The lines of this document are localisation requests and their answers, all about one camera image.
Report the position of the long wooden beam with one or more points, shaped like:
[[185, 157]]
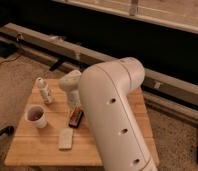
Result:
[[160, 82]]

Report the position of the dark brown eraser block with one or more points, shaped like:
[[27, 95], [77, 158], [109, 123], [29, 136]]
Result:
[[76, 117]]

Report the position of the beige rectangular sponge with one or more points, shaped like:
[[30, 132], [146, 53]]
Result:
[[65, 139]]

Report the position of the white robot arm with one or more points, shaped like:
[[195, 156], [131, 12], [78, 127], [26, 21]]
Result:
[[101, 90]]

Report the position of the white paper cup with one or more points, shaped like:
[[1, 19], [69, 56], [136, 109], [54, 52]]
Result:
[[35, 115]]

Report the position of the white plastic bottle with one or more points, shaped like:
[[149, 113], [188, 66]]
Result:
[[44, 90]]

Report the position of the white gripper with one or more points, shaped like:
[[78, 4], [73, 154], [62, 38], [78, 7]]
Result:
[[73, 99]]

